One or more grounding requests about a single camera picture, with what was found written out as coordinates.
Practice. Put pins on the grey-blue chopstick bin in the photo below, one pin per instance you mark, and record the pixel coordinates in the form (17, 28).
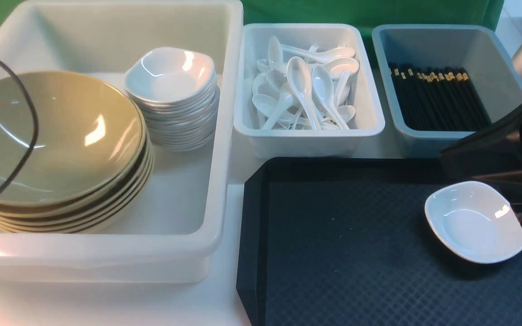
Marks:
(472, 47)

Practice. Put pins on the white spoon bin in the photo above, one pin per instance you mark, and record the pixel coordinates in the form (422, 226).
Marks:
(368, 120)

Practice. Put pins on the pile of white spoons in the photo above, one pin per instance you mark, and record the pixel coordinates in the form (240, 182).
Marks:
(304, 87)

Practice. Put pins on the green cloth backdrop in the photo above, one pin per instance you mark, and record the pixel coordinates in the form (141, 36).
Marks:
(365, 15)

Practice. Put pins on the white sauce dish on tray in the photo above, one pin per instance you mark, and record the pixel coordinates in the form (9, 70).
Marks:
(475, 222)

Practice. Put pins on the bundle of black chopsticks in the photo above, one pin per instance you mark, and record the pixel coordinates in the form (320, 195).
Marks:
(438, 99)

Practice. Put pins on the black serving tray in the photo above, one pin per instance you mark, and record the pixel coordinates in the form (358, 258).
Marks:
(345, 242)

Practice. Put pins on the large white plastic tub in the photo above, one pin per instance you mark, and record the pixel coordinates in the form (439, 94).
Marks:
(170, 232)

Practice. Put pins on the yellow noodle bowl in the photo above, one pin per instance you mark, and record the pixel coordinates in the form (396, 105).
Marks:
(89, 134)

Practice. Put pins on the stack of white dishes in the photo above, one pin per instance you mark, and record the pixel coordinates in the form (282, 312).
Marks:
(185, 126)

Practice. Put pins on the stack of yellow bowls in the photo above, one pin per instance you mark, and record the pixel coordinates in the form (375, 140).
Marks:
(97, 214)

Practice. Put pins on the top white sauce dish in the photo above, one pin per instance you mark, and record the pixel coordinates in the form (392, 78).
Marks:
(168, 75)

